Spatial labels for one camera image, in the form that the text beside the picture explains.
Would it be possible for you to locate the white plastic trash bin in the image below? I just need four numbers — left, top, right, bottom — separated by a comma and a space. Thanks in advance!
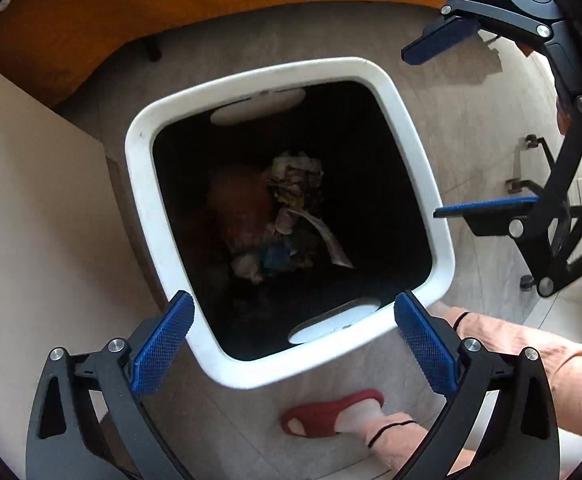
125, 56, 456, 391

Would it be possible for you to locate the wooden bedside table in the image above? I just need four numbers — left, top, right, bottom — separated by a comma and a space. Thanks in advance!
0, 52, 184, 480

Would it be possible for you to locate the black bed leg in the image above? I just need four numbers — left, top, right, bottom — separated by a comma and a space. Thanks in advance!
141, 35, 163, 63

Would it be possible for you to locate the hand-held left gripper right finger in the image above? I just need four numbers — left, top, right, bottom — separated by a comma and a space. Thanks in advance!
393, 291, 561, 480

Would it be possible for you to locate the red cigarette pack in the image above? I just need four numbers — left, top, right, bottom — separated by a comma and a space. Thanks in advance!
205, 162, 273, 257

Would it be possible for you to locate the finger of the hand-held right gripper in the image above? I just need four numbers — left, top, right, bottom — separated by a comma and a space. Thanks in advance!
433, 97, 582, 297
401, 0, 537, 66

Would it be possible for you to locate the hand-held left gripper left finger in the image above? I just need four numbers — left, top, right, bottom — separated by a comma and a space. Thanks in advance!
25, 291, 195, 480

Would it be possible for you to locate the blue crumpled wrapper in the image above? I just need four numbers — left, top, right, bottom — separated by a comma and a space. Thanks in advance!
263, 241, 294, 272

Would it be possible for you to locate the red slipper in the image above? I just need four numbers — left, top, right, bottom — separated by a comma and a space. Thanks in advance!
280, 389, 386, 439

